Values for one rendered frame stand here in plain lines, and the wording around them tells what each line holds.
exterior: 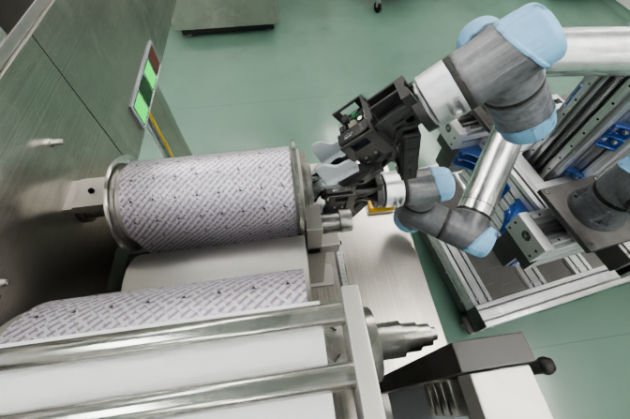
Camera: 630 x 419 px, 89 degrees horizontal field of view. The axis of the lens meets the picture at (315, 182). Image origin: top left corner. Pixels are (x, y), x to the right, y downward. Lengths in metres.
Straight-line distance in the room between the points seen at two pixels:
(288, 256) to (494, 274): 1.39
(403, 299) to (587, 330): 1.43
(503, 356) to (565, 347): 1.80
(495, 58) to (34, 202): 0.57
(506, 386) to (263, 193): 0.33
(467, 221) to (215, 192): 0.54
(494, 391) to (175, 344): 0.20
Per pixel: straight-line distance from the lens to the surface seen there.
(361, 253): 0.84
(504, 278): 1.77
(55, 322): 0.34
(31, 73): 0.57
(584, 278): 1.95
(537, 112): 0.51
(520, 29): 0.44
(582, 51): 0.67
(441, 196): 0.70
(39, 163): 0.54
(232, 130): 2.42
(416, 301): 0.83
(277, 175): 0.45
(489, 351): 0.26
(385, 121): 0.44
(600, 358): 2.13
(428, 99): 0.43
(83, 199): 0.55
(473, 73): 0.43
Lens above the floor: 1.67
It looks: 55 degrees down
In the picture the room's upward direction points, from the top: straight up
